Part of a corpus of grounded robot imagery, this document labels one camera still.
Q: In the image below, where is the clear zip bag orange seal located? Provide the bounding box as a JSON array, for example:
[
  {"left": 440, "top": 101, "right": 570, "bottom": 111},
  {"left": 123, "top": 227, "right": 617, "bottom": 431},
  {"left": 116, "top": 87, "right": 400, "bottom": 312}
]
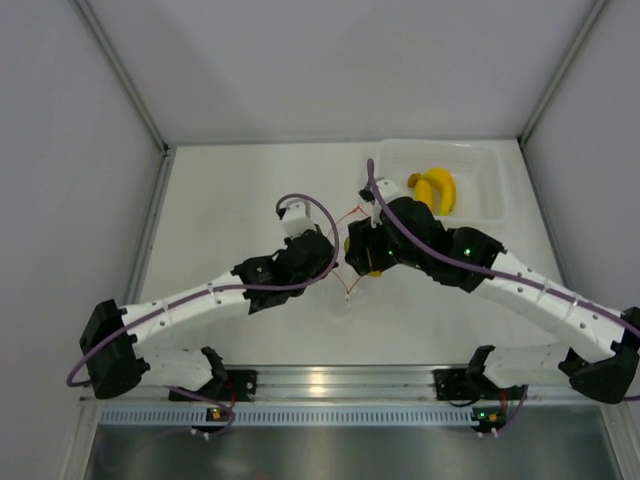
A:
[{"left": 327, "top": 204, "right": 374, "bottom": 319}]

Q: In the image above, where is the yellow fake banana bunch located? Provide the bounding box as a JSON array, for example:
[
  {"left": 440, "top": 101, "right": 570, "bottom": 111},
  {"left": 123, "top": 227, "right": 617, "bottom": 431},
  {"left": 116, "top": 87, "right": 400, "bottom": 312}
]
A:
[{"left": 407, "top": 167, "right": 457, "bottom": 216}]

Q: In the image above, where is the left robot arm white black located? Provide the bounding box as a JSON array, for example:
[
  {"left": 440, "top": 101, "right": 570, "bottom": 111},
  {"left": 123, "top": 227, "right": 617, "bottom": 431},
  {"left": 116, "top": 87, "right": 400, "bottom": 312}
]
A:
[{"left": 79, "top": 230, "right": 337, "bottom": 400}]

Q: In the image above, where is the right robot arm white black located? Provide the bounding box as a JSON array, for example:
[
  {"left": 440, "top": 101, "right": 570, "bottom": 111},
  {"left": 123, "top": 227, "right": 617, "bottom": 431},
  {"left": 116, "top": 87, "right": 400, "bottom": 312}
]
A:
[{"left": 345, "top": 197, "right": 639, "bottom": 404}]

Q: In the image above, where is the white plastic basket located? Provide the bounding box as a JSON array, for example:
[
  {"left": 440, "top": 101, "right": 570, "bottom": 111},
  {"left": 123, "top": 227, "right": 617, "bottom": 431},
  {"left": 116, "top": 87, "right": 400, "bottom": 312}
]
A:
[{"left": 374, "top": 139, "right": 508, "bottom": 228}]

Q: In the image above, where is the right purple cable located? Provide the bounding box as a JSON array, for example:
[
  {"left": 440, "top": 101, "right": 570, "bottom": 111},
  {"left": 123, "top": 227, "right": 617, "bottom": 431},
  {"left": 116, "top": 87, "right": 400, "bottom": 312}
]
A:
[{"left": 366, "top": 158, "right": 640, "bottom": 341}]

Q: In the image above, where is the purple cable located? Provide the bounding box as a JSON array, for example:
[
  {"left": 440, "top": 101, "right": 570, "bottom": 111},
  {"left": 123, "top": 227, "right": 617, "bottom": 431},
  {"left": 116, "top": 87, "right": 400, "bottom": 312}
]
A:
[
  {"left": 65, "top": 193, "right": 339, "bottom": 387},
  {"left": 366, "top": 158, "right": 640, "bottom": 341}
]

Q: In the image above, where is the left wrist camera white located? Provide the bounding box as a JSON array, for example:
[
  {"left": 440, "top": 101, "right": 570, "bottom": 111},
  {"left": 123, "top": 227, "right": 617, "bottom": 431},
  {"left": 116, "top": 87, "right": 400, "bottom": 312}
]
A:
[{"left": 277, "top": 200, "right": 315, "bottom": 239}]

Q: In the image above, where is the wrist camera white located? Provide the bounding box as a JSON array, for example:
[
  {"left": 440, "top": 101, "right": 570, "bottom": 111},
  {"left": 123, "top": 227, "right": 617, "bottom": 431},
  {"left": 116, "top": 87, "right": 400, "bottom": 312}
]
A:
[
  {"left": 277, "top": 200, "right": 315, "bottom": 239},
  {"left": 358, "top": 177, "right": 403, "bottom": 214}
]

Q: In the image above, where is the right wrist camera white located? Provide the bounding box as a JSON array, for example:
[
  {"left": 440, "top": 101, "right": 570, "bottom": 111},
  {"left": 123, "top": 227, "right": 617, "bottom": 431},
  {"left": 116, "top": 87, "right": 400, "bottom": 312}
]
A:
[{"left": 358, "top": 177, "right": 403, "bottom": 214}]

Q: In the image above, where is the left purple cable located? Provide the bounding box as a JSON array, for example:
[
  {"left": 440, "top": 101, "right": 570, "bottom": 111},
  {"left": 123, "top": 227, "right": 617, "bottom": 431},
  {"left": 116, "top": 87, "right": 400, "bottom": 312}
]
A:
[{"left": 65, "top": 193, "right": 339, "bottom": 387}]

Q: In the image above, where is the aluminium mounting rail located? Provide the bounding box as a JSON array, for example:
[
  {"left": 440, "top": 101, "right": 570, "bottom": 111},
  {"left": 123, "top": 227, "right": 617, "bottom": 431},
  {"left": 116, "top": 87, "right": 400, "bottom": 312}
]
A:
[{"left": 79, "top": 363, "right": 624, "bottom": 406}]

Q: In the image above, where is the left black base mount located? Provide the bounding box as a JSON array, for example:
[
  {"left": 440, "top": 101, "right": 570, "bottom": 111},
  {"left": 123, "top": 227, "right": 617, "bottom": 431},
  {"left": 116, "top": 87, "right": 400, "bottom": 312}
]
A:
[{"left": 169, "top": 369, "right": 258, "bottom": 402}]

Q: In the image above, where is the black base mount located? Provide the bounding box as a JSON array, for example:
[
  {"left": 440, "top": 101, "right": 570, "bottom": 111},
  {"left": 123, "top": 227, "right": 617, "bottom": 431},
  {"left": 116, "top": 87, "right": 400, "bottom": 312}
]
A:
[
  {"left": 169, "top": 369, "right": 258, "bottom": 402},
  {"left": 433, "top": 368, "right": 500, "bottom": 405}
]

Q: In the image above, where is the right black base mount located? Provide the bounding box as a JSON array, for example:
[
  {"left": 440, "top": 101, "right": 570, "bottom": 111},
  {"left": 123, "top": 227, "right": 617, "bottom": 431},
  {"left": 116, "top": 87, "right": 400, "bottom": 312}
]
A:
[{"left": 433, "top": 368, "right": 500, "bottom": 405}]

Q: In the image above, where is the left aluminium frame post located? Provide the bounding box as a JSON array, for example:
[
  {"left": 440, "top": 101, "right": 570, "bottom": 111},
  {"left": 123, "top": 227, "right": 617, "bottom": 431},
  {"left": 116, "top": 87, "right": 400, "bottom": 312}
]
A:
[{"left": 71, "top": 1, "right": 174, "bottom": 303}]

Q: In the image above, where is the aluminium frame post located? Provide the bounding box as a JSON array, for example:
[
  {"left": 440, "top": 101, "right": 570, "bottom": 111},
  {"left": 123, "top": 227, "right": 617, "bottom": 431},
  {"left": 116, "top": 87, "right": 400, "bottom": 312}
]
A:
[
  {"left": 71, "top": 1, "right": 174, "bottom": 303},
  {"left": 517, "top": 0, "right": 611, "bottom": 150}
]

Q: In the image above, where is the white slotted cable duct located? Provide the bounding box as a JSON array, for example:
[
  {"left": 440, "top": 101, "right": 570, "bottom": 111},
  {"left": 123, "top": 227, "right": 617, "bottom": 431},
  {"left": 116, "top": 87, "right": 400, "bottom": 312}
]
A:
[{"left": 99, "top": 405, "right": 500, "bottom": 427}]

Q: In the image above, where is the right aluminium frame post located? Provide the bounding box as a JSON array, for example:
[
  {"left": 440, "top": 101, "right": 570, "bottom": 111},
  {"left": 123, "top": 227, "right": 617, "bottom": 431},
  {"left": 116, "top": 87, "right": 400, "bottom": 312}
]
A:
[{"left": 517, "top": 0, "right": 611, "bottom": 150}]

